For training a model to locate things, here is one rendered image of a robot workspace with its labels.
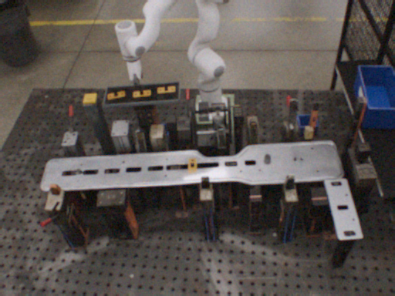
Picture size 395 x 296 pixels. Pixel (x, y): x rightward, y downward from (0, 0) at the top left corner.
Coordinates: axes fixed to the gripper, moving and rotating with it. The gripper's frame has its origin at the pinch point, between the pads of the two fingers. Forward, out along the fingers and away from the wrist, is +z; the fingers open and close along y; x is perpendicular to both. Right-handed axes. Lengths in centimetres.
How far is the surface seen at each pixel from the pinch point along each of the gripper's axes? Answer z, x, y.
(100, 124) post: 23.2, -24.3, 1.3
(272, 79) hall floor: 123, 95, -136
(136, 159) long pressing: 23.2, -4.6, 27.5
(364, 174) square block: 17, 93, 53
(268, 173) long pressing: 23, 55, 43
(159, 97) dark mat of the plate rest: 7.2, 8.6, 3.7
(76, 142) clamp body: 18.9, -33.5, 16.6
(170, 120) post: 13.3, 12.8, 13.9
